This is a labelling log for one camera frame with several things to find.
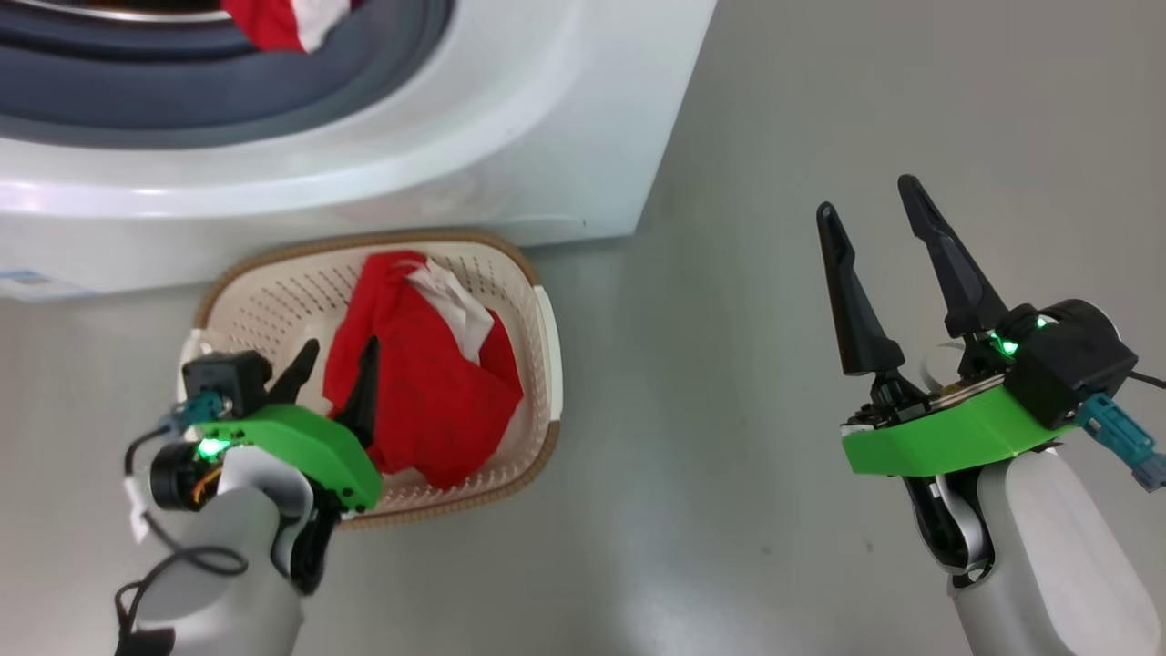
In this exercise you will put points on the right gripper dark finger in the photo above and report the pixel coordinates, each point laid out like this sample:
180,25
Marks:
856,310
961,282

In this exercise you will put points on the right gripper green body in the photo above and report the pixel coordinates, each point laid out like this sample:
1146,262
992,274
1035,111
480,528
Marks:
947,437

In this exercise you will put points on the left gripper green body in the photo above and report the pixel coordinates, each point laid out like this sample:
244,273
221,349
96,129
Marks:
310,442

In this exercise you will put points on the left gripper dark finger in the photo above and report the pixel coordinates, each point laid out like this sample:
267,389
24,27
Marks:
366,392
296,378

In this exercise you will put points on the red garment white trim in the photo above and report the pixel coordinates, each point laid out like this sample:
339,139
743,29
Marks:
428,392

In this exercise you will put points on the red white striped garment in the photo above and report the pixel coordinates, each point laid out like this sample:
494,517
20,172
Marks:
282,20

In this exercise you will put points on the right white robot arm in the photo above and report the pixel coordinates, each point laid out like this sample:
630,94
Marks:
1048,565

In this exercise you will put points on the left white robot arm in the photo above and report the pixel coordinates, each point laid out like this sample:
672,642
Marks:
228,565

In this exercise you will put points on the cream perforated laundry basket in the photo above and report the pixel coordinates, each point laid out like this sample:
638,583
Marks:
273,301

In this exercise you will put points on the white front-load washing machine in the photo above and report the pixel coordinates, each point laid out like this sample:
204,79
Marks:
510,137

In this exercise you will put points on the grey rubber door gasket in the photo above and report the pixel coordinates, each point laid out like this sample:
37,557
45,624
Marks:
228,91

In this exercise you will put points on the blue energy label sticker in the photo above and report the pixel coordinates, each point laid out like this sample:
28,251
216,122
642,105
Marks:
32,284

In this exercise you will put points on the steel perforated washer drum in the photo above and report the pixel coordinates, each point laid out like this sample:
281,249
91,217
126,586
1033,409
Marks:
109,9

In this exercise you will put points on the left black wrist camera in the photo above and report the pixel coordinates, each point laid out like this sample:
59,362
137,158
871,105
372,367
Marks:
223,374

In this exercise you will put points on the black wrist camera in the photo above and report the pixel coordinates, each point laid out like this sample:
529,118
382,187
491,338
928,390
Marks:
223,374
1066,355

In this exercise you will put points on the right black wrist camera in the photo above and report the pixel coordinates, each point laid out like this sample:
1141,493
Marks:
1066,355

